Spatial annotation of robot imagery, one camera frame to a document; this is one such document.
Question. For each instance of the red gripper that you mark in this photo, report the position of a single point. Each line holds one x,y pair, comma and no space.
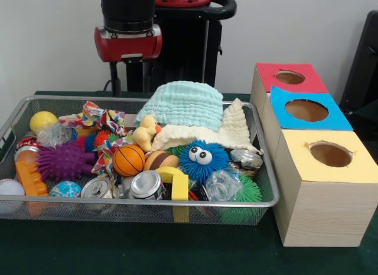
127,49

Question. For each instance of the colourful patterned cloth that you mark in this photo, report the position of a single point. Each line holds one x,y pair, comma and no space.
97,116
109,151

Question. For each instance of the yellow plush duck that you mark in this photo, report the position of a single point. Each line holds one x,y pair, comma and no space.
144,133

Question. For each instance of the mint green waffle cloth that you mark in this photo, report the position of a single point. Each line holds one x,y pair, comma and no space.
186,106

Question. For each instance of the cream yellow waffle cloth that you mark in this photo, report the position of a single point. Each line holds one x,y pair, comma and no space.
233,130

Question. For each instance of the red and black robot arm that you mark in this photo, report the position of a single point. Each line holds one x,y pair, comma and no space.
127,12

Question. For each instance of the wooden box with three holes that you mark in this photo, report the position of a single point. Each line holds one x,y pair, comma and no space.
325,210

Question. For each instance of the small orange basketball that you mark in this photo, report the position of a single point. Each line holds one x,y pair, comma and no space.
129,160

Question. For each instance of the yellow ball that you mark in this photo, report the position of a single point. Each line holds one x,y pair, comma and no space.
43,121

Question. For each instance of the silver metal can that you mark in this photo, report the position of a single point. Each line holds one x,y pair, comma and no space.
145,185

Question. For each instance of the purple spiky ball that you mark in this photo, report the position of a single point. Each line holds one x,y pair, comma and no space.
62,162

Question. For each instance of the blue fuzzy ball with eyes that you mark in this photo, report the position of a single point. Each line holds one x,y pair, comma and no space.
204,167

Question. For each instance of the yellow plastic block toy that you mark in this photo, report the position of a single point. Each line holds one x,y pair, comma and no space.
179,185

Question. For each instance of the globe print ball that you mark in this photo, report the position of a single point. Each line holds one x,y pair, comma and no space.
65,189

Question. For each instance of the orange plastic block toy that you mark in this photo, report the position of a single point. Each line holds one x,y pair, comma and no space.
29,180

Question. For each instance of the green spiky ball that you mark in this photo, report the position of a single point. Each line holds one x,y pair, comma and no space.
248,192

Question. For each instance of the white baseball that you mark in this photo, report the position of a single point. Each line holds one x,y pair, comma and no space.
10,189

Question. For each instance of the dark green table cloth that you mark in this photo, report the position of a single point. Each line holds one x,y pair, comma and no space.
147,251

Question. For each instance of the black chair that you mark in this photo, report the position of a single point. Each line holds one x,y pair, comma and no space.
363,62

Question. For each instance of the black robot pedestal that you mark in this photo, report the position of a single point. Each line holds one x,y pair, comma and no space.
195,50

